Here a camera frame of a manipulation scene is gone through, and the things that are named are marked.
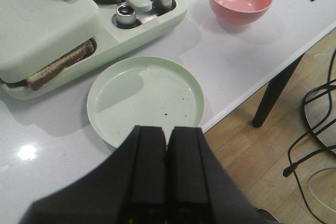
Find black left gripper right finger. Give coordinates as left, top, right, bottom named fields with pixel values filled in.
left=167, top=127, right=278, bottom=223

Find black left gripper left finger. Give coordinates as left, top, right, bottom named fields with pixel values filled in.
left=23, top=126, right=166, bottom=223

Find mint green sandwich maker lid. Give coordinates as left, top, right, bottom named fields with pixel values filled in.
left=1, top=0, right=102, bottom=83

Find mint green breakfast maker base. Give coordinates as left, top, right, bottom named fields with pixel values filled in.
left=1, top=0, right=187, bottom=100

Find mint green round plate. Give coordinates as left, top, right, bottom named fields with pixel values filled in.
left=87, top=56, right=205, bottom=148

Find black table leg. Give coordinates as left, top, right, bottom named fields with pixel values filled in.
left=252, top=55, right=303, bottom=128

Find left silver control knob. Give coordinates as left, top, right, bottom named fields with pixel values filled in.
left=116, top=5, right=136, bottom=26

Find black floor cables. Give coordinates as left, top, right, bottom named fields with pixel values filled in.
left=282, top=48, right=336, bottom=224

